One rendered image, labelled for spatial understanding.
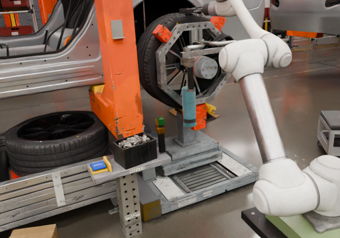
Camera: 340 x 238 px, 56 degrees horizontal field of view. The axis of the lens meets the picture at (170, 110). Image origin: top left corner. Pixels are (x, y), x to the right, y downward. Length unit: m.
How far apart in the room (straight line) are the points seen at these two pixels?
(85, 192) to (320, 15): 3.39
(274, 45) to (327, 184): 0.61
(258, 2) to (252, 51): 1.48
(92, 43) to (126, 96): 0.60
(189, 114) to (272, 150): 0.83
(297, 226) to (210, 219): 0.70
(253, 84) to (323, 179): 0.46
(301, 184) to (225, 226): 0.79
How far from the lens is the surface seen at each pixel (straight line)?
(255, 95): 1.39
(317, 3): 4.39
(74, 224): 2.17
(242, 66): 1.41
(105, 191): 2.08
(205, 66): 2.00
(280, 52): 1.49
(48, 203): 2.03
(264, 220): 1.60
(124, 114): 1.83
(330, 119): 2.74
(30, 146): 2.07
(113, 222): 2.11
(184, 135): 2.42
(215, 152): 2.46
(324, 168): 1.39
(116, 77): 1.76
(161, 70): 2.03
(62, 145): 2.01
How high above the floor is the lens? 1.27
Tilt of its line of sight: 19 degrees down
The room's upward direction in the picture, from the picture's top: 3 degrees counter-clockwise
